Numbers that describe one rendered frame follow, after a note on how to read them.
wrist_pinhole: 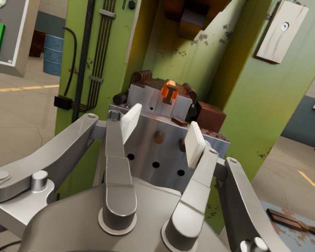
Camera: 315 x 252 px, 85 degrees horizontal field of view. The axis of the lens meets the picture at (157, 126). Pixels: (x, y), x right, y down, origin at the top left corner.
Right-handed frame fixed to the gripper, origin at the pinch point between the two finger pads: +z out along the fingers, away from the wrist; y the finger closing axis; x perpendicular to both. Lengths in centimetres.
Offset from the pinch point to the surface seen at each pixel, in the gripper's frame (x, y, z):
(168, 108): -5.2, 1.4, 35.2
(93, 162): -45, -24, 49
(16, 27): 4.6, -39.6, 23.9
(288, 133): -81, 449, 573
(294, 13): 33, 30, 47
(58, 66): -75, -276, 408
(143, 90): -2.4, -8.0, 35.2
